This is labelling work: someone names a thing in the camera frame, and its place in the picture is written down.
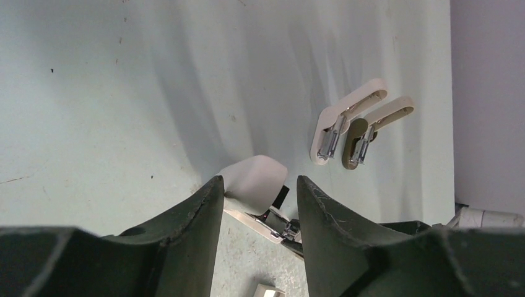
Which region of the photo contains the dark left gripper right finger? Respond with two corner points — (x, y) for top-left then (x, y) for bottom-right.
(297, 176), (524, 296)

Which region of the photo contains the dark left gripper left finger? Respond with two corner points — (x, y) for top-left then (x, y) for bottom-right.
(1, 176), (224, 296)

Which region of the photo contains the staple tray with staples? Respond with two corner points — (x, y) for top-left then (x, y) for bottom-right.
(253, 283), (286, 297)

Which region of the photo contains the white stapler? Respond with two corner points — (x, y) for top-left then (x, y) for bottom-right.
(218, 155), (304, 260)

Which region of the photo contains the small beige brown stapler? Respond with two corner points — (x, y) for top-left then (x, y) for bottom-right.
(341, 96), (414, 170)

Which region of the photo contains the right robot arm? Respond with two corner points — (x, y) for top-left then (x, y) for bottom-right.
(297, 176), (524, 296)

